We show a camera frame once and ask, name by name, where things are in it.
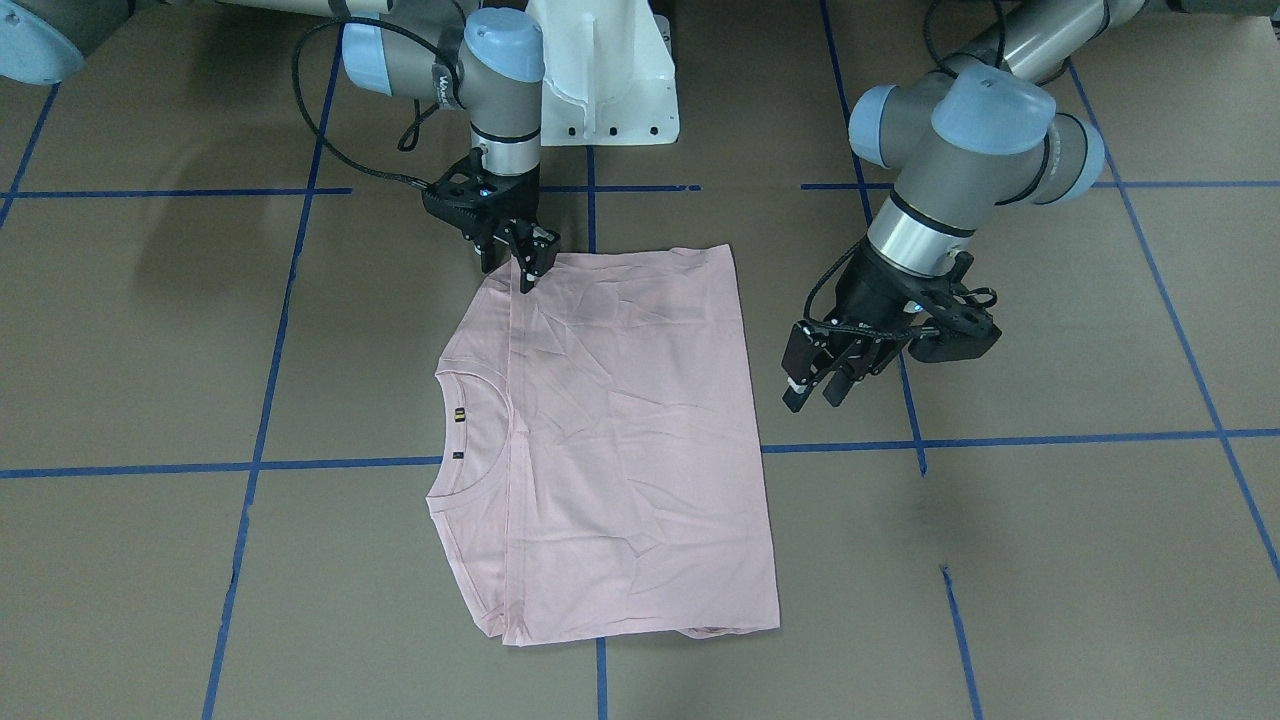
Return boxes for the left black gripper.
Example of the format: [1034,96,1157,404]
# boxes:
[782,240,1002,413]

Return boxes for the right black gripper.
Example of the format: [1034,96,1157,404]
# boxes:
[421,150,561,293]

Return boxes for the pink Snoopy t-shirt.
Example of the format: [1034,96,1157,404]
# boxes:
[426,245,781,647]

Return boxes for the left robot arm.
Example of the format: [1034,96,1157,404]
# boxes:
[755,1,1277,439]

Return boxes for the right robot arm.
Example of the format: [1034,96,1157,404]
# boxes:
[259,1,559,292]

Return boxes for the blue tape grid lines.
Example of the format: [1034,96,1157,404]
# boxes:
[3,1,1277,719]

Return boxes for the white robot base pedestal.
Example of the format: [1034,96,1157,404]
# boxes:
[526,1,681,147]

